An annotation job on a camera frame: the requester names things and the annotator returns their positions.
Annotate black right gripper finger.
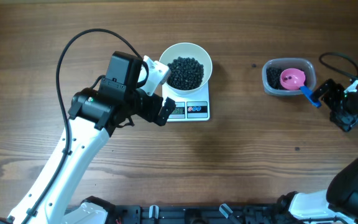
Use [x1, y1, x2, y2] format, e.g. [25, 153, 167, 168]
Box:
[310, 79, 337, 105]
[329, 111, 358, 132]

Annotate pink scoop blue handle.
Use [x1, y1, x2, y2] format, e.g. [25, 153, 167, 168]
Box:
[280, 68, 321, 108]

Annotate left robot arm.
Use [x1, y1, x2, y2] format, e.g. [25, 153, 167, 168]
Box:
[0, 52, 175, 223]

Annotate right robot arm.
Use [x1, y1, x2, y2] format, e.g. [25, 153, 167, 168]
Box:
[278, 77, 358, 223]

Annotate white digital kitchen scale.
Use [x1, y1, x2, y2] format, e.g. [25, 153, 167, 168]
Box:
[162, 84, 210, 122]

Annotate black beans in bowl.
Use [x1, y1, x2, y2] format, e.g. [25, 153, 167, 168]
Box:
[167, 57, 204, 90]

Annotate white round bowl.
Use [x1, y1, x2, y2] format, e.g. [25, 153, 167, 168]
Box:
[159, 42, 213, 95]

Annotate clear plastic bean container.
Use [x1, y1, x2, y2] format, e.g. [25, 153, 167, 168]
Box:
[262, 58, 316, 96]

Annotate black beans in container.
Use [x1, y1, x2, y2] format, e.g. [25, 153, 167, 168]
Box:
[266, 67, 286, 90]

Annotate black right camera cable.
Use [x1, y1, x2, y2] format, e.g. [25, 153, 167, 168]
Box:
[318, 52, 358, 91]

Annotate black camera cable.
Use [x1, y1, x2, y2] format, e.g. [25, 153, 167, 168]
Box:
[318, 52, 358, 91]
[20, 28, 150, 224]

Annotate black left camera cable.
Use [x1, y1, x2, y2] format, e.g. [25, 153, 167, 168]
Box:
[20, 28, 150, 224]

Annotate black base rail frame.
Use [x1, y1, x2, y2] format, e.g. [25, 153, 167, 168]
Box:
[63, 195, 332, 224]

